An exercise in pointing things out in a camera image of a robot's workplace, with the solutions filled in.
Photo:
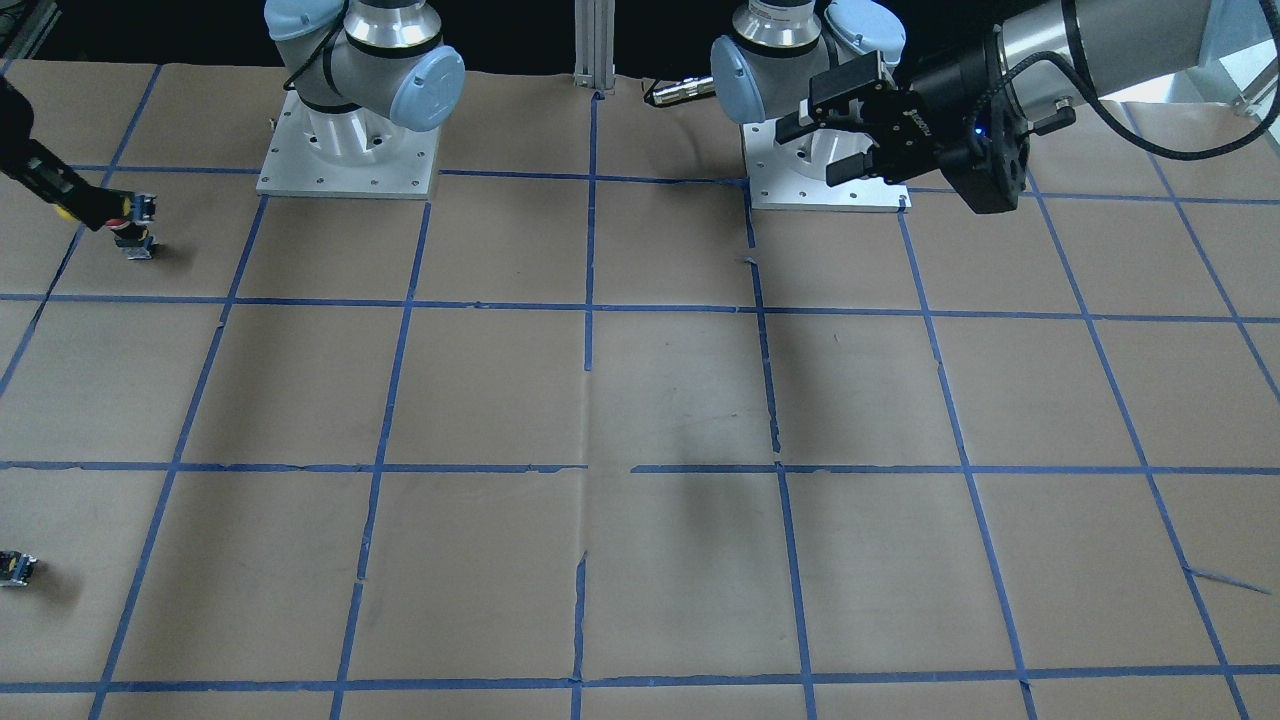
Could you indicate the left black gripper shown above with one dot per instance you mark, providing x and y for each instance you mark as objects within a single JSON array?
[{"x": 925, "y": 112}]

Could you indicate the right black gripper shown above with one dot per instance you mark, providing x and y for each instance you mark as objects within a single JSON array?
[{"x": 48, "y": 180}]

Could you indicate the yellow push button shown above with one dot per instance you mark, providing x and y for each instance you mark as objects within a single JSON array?
[{"x": 142, "y": 207}]

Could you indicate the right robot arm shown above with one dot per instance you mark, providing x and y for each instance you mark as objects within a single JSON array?
[{"x": 370, "y": 84}]

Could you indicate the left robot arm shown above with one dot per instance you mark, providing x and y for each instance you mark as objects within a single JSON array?
[{"x": 761, "y": 69}]

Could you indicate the red push button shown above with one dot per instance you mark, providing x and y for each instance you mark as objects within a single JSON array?
[{"x": 136, "y": 242}]

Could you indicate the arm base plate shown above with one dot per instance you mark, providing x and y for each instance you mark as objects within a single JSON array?
[
  {"x": 353, "y": 155},
  {"x": 793, "y": 175}
]

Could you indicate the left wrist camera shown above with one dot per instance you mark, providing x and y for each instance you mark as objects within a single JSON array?
[{"x": 999, "y": 152}]

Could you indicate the aluminium frame post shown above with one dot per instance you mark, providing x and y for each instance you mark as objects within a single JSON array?
[{"x": 593, "y": 41}]

